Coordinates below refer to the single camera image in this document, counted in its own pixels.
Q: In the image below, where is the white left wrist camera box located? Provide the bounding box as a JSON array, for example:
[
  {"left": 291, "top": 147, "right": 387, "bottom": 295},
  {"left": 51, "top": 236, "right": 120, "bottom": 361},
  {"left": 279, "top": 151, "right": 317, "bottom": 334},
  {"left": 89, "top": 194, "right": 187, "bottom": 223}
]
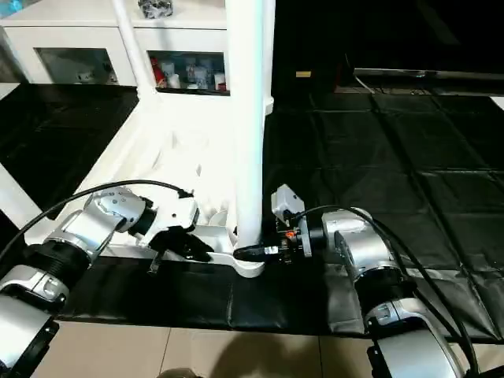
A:
[{"left": 154, "top": 197, "right": 201, "bottom": 237}]

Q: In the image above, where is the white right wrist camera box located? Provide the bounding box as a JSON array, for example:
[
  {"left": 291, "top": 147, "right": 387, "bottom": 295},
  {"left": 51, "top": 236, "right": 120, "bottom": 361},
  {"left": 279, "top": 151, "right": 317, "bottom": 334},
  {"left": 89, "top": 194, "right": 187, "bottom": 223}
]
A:
[{"left": 270, "top": 185, "right": 306, "bottom": 223}]

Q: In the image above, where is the light blue plastic item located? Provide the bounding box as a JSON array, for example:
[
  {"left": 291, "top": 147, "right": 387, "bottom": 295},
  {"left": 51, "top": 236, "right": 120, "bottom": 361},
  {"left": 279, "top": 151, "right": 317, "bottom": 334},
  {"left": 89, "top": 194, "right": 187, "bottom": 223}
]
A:
[{"left": 0, "top": 0, "right": 23, "bottom": 18}]

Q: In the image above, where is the black work mat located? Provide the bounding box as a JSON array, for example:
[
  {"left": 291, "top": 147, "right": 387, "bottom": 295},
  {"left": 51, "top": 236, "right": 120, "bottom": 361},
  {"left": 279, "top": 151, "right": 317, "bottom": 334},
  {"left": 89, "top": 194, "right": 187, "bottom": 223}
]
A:
[{"left": 0, "top": 79, "right": 504, "bottom": 343}]

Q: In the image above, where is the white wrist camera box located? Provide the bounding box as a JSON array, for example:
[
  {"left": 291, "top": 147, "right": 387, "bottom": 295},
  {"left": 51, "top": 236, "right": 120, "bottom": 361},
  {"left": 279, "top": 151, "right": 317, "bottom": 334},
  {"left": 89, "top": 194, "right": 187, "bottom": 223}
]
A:
[
  {"left": 154, "top": 197, "right": 201, "bottom": 237},
  {"left": 270, "top": 185, "right": 306, "bottom": 223}
]

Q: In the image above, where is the white plastic table top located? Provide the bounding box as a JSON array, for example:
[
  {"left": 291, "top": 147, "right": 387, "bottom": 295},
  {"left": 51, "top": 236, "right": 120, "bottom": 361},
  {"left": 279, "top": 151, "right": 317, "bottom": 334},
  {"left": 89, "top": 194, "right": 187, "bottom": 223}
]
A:
[{"left": 24, "top": 91, "right": 273, "bottom": 279}]

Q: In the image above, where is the dark low furniture silver edge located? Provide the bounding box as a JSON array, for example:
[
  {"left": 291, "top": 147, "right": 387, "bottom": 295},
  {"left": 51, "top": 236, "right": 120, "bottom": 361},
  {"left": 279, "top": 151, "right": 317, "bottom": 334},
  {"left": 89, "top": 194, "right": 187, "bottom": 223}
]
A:
[{"left": 353, "top": 69, "right": 504, "bottom": 95}]

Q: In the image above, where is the crumpled black plastic sheet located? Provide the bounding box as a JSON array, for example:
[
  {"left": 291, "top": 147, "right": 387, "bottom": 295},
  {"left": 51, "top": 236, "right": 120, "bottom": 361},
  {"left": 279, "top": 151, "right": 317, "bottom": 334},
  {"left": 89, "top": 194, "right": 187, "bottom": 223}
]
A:
[{"left": 272, "top": 87, "right": 504, "bottom": 343}]

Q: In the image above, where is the grey bundle of small items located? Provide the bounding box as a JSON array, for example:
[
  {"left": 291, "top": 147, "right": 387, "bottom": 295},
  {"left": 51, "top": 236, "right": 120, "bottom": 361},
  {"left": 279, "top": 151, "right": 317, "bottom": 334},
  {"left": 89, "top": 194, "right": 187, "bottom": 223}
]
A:
[{"left": 139, "top": 0, "right": 176, "bottom": 20}]

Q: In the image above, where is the white cabinet with glass doors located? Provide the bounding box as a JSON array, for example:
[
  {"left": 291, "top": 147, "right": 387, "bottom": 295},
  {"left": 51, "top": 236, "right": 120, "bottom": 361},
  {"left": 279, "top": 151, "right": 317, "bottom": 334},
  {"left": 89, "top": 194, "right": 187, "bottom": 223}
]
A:
[{"left": 0, "top": 0, "right": 231, "bottom": 97}]

